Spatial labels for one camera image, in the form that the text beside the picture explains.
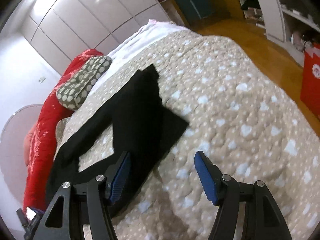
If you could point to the white shelf unit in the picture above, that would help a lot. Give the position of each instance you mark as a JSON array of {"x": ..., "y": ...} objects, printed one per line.
[{"x": 287, "y": 23}]

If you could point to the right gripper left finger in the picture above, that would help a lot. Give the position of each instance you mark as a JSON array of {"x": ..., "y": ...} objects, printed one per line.
[{"x": 62, "y": 218}]

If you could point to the green patterned cushion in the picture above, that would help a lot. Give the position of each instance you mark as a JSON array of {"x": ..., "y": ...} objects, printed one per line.
[{"x": 74, "y": 92}]

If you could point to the red box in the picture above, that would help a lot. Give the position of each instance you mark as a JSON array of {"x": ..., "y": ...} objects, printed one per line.
[{"x": 310, "y": 82}]

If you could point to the white wardrobe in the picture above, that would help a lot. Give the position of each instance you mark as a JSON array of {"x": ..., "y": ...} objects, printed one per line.
[{"x": 59, "y": 30}]

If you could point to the white round headboard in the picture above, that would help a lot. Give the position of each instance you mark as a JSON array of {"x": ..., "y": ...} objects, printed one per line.
[{"x": 12, "y": 141}]

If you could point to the red blanket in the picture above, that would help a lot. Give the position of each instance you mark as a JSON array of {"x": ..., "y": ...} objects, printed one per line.
[{"x": 41, "y": 139}]

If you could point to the beige spotted quilt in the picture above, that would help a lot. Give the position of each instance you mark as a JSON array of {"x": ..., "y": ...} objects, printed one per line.
[{"x": 242, "y": 121}]

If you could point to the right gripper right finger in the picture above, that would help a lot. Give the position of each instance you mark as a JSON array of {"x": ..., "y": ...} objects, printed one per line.
[{"x": 263, "y": 218}]

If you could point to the black pants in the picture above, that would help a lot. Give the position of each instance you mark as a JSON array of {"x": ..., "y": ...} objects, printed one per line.
[{"x": 142, "y": 127}]

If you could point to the white bed sheet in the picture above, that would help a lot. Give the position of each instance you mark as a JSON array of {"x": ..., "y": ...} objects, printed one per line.
[{"x": 148, "y": 34}]

